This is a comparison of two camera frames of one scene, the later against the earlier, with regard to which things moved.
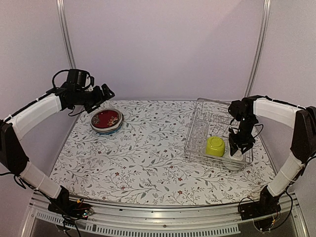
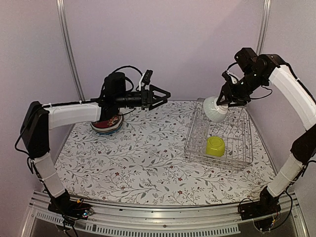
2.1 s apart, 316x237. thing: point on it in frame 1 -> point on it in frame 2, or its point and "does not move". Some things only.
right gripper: [233, 142] -> [234, 97]
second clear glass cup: [201, 128] does not move
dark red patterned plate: [106, 120] does not move
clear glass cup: [198, 145] does not move
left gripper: [100, 97] -> [147, 97]
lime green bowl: [215, 146] does not move
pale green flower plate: [107, 131] does not move
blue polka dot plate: [110, 133] does not move
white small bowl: [237, 155] -> [214, 112]
